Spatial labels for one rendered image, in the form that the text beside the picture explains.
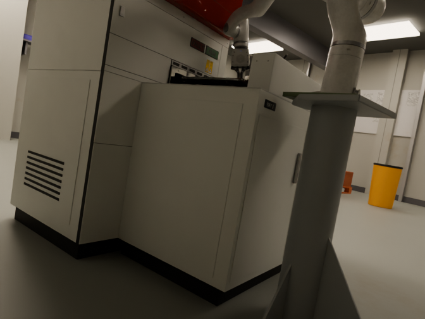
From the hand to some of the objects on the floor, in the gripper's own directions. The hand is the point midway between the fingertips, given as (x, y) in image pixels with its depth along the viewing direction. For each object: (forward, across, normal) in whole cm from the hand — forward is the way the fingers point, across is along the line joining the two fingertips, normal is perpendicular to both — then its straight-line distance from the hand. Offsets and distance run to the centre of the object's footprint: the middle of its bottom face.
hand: (240, 76), depth 182 cm
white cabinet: (+99, +4, +13) cm, 100 cm away
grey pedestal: (+105, -33, +68) cm, 129 cm away
